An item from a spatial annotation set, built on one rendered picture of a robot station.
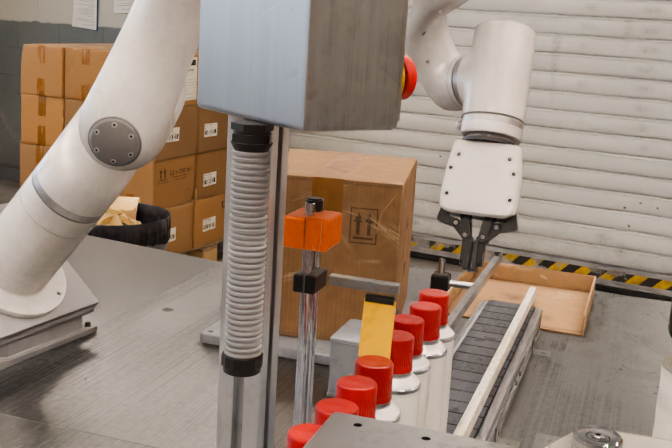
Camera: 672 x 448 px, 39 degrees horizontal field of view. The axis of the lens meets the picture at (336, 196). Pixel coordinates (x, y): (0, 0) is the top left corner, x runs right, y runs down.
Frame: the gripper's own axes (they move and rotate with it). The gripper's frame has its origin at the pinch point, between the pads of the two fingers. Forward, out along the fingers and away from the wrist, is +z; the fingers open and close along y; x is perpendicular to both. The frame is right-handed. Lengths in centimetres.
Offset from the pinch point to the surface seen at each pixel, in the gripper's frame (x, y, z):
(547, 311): 65, 5, 2
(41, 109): 273, -268, -73
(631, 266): 400, 19, -50
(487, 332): 33.3, -1.1, 8.4
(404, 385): -36.7, 1.6, 16.6
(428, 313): -28.2, 1.0, 9.4
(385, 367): -44.6, 1.4, 15.1
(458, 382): 10.8, -1.1, 16.6
